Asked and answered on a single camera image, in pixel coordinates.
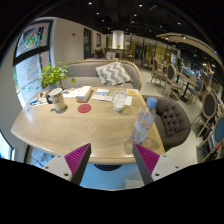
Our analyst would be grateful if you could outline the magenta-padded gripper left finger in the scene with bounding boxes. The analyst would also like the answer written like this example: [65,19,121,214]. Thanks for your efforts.
[41,143,92,186]

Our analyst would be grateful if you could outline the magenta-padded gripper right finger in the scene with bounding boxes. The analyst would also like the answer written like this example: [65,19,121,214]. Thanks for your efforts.
[132,143,183,186]

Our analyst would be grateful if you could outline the clear blue-capped water bottle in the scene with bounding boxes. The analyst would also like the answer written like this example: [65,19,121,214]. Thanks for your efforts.
[131,96,158,145]

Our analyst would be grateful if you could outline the grey tufted armchair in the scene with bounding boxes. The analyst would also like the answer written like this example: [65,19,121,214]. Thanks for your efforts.
[142,94,192,153]

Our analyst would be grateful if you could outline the flat round red coaster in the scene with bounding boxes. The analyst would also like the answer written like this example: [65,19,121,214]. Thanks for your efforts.
[77,103,92,114]

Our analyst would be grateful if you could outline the white napkin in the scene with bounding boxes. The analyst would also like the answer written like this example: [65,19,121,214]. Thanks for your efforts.
[124,95,134,107]

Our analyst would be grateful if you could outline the white printed mug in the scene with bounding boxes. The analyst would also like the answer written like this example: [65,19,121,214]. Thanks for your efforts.
[45,87,68,112]

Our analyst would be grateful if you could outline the white paper sheet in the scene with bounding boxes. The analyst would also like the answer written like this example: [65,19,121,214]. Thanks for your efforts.
[91,94,114,102]

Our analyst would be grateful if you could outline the white tissue box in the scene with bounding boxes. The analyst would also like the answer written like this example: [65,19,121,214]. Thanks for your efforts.
[75,85,94,103]

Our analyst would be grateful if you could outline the white printed leaflet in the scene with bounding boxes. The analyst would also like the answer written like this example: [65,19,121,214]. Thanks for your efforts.
[62,88,79,98]

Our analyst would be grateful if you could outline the yellow card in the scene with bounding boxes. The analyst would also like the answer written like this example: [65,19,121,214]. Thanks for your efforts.
[126,89,140,97]

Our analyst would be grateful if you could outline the blue white booklet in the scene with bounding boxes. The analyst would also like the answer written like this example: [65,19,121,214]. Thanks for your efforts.
[95,88,110,97]

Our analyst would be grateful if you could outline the group of dining chairs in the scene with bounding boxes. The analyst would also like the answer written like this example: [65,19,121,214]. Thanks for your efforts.
[149,56,224,164]

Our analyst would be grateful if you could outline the grey wood-framed sofa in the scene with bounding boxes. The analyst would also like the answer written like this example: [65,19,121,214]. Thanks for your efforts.
[61,59,144,91]

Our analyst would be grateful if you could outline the green potted plant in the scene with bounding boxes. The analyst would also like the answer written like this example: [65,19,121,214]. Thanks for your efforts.
[39,61,77,91]

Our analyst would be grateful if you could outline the grey white chevron cushion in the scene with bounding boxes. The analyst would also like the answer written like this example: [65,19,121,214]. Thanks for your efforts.
[95,60,134,87]

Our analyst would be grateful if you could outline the person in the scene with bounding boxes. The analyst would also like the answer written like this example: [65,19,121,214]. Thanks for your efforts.
[92,46,107,60]

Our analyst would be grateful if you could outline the group of ceiling lights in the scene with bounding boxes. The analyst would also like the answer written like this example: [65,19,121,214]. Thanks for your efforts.
[86,0,188,41]

